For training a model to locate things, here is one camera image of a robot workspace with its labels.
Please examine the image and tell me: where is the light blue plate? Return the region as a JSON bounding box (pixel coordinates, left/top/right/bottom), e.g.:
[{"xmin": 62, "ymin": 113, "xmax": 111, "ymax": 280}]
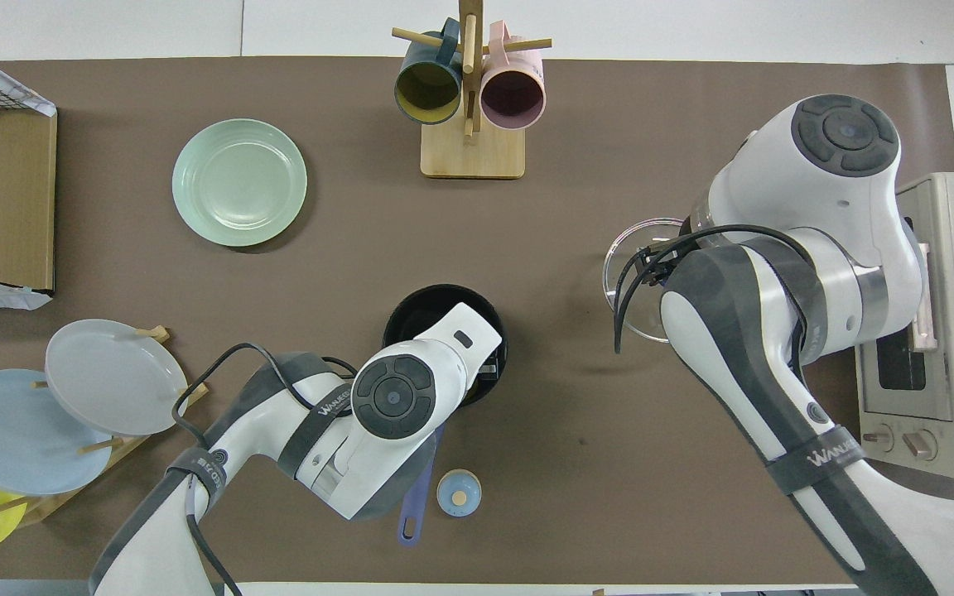
[{"xmin": 0, "ymin": 368, "xmax": 113, "ymax": 496}]

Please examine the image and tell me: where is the dark teal ribbed mug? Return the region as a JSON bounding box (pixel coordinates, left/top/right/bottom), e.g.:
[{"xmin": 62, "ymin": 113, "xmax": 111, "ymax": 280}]
[{"xmin": 394, "ymin": 18, "xmax": 463, "ymax": 125}]

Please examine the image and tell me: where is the small blue-topped knob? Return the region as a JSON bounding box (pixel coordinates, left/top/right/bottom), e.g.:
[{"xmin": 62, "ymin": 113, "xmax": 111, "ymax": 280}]
[{"xmin": 436, "ymin": 469, "xmax": 483, "ymax": 518}]

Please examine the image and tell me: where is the wooden mug tree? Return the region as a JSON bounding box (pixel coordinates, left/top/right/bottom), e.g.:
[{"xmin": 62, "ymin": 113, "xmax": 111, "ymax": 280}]
[{"xmin": 392, "ymin": 0, "xmax": 552, "ymax": 180}]

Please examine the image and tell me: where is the pale green plate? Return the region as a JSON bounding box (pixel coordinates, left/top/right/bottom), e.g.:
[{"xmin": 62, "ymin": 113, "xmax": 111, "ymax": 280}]
[{"xmin": 171, "ymin": 118, "xmax": 309, "ymax": 248}]

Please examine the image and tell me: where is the grey plate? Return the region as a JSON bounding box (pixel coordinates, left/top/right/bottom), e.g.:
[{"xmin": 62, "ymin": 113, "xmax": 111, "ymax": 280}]
[{"xmin": 45, "ymin": 319, "xmax": 189, "ymax": 437}]

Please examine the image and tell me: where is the brown wooden board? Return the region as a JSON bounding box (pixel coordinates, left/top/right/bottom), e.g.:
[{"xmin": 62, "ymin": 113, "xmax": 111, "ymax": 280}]
[{"xmin": 0, "ymin": 112, "xmax": 58, "ymax": 291}]

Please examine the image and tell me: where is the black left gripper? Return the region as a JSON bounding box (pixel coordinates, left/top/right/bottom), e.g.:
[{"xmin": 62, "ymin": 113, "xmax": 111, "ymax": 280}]
[{"xmin": 470, "ymin": 352, "xmax": 503, "ymax": 390}]

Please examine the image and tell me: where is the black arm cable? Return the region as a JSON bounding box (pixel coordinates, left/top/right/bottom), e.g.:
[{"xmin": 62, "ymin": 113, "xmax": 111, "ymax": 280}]
[
  {"xmin": 614, "ymin": 223, "xmax": 811, "ymax": 353},
  {"xmin": 171, "ymin": 342, "xmax": 359, "ymax": 596}
]

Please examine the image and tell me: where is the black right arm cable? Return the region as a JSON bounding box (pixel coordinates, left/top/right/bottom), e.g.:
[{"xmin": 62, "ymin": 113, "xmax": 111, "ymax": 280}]
[{"xmin": 614, "ymin": 223, "xmax": 811, "ymax": 353}]

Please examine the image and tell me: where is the dark blue saucepan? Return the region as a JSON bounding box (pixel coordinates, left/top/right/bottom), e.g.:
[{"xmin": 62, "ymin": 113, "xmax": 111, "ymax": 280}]
[{"xmin": 383, "ymin": 284, "xmax": 509, "ymax": 547}]

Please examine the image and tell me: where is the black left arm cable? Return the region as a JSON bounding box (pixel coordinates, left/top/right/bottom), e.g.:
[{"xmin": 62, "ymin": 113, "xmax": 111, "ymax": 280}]
[{"xmin": 171, "ymin": 342, "xmax": 359, "ymax": 596}]

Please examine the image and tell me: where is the brown table mat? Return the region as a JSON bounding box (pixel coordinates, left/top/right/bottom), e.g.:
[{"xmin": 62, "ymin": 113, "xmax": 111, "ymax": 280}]
[{"xmin": 0, "ymin": 56, "xmax": 954, "ymax": 585}]

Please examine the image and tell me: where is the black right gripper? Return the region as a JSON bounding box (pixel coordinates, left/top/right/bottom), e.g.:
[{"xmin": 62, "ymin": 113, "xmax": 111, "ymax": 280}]
[{"xmin": 638, "ymin": 238, "xmax": 685, "ymax": 287}]

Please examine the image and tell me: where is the wooden plate rack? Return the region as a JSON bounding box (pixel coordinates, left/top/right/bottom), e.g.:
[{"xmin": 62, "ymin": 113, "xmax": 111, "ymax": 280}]
[{"xmin": 0, "ymin": 325, "xmax": 210, "ymax": 527}]

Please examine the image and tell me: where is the pink ribbed mug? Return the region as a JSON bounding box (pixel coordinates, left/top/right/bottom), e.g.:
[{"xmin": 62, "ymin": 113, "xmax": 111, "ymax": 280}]
[{"xmin": 480, "ymin": 21, "xmax": 547, "ymax": 131}]

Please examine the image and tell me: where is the black wire basket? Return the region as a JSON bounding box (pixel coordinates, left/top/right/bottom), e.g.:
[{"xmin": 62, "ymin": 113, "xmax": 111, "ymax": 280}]
[{"xmin": 0, "ymin": 73, "xmax": 44, "ymax": 115}]

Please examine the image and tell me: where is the glass lid with blue knob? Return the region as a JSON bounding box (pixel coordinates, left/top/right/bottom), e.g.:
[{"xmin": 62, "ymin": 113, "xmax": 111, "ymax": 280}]
[{"xmin": 603, "ymin": 217, "xmax": 697, "ymax": 344}]

